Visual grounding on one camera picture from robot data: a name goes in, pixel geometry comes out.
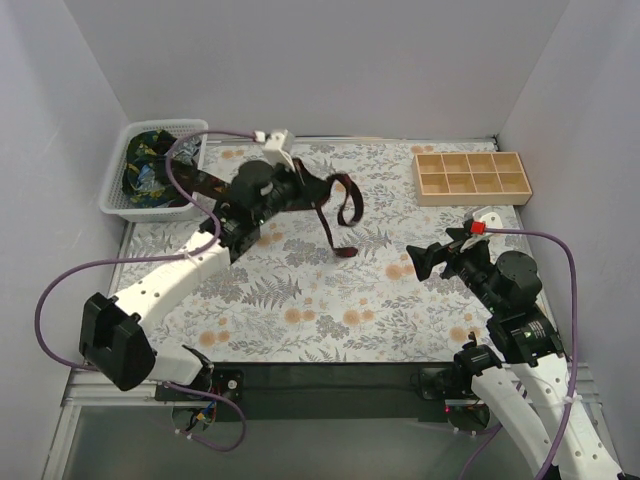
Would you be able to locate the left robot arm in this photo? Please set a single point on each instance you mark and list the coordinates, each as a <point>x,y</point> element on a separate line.
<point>115,331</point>

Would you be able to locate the white plastic basket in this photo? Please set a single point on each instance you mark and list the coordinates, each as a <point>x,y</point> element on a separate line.
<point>112,200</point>

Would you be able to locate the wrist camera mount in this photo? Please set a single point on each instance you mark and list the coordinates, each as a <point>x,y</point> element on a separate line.
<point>276,147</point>
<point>479,225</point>

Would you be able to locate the aluminium frame rail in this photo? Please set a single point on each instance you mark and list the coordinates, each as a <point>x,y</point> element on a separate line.
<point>293,421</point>

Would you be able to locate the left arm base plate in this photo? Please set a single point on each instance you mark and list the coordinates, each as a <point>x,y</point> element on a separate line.
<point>225,382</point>

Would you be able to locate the silver blue patterned tie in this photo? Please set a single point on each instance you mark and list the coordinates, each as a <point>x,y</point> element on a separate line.
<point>149,167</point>

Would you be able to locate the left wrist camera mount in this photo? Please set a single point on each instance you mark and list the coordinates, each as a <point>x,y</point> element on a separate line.
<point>276,147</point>

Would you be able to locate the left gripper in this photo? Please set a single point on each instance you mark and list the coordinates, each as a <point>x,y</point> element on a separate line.
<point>304,183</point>

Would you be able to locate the wooden compartment box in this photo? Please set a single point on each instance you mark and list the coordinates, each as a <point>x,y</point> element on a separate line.
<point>470,179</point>

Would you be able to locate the dark red patterned tie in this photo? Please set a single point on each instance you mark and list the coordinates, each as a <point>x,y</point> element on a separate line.
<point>327,225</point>

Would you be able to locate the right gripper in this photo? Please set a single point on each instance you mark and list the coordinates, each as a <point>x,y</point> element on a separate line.
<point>450,256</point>

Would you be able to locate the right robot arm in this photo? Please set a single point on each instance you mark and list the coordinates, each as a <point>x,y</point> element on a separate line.
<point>525,376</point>

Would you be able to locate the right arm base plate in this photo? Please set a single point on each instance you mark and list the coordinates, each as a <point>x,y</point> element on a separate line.
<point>441,383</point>

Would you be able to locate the floral table mat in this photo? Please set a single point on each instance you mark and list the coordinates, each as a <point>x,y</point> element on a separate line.
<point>291,299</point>

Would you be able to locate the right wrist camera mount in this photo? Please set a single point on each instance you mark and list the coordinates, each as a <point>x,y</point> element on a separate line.
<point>479,225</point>

